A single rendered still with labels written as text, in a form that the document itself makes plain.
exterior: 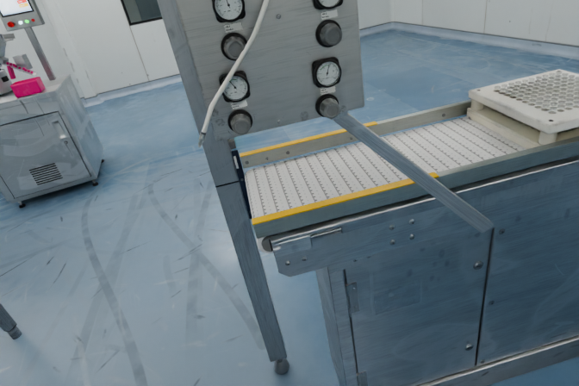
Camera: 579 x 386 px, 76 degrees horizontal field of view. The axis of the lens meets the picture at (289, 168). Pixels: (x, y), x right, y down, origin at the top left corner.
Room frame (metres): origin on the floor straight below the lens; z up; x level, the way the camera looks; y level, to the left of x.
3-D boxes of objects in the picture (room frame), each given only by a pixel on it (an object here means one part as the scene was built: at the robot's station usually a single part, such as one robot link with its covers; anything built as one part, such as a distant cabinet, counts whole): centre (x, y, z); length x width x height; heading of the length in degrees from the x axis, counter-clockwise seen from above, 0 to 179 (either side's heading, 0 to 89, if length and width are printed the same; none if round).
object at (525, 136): (0.72, -0.59, 0.84); 0.24 x 0.24 x 0.02; 6
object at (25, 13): (2.91, 1.63, 1.07); 0.23 x 0.10 x 0.62; 104
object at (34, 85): (2.57, 1.61, 0.80); 0.16 x 0.12 x 0.09; 104
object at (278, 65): (0.54, -0.01, 1.14); 0.22 x 0.11 x 0.20; 96
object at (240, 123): (0.47, 0.05, 1.07); 0.03 x 0.02 x 0.04; 96
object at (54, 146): (2.72, 1.80, 0.38); 0.63 x 0.57 x 0.76; 104
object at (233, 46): (0.47, 0.04, 1.16); 0.03 x 0.02 x 0.04; 96
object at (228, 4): (0.47, 0.03, 1.21); 0.04 x 0.01 x 0.04; 96
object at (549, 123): (0.72, -0.59, 0.89); 0.25 x 0.24 x 0.02; 6
